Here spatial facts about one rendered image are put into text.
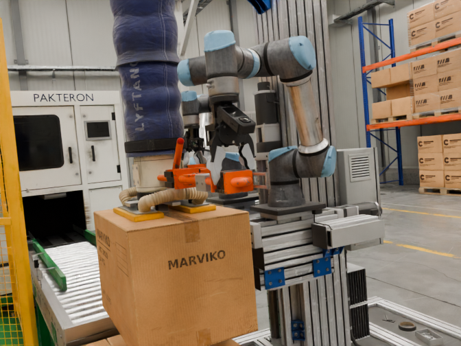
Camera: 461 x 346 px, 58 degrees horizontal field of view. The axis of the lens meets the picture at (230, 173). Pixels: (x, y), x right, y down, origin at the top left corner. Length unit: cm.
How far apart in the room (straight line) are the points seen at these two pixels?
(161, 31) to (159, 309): 91
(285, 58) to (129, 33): 53
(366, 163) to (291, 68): 78
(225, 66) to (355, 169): 115
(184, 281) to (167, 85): 67
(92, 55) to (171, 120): 972
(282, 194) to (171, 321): 65
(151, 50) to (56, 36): 972
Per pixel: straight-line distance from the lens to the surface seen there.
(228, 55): 102
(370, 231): 174
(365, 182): 207
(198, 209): 144
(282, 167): 164
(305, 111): 151
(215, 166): 98
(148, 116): 147
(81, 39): 1123
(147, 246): 126
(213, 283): 136
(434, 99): 952
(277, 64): 146
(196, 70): 116
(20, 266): 264
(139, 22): 152
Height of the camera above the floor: 128
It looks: 3 degrees down
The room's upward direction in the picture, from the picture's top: 5 degrees counter-clockwise
